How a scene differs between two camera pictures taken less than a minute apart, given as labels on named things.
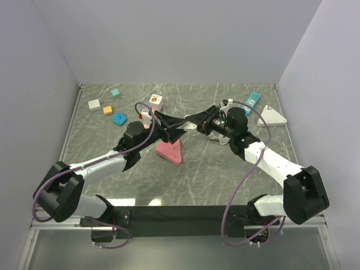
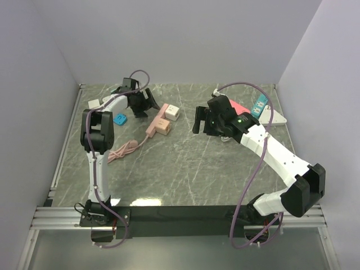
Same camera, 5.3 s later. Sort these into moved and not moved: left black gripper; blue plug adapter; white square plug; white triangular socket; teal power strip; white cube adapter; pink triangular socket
Moved: white cube adapter; pink triangular socket; left black gripper; teal power strip
Not moved: white triangular socket; blue plug adapter; white square plug
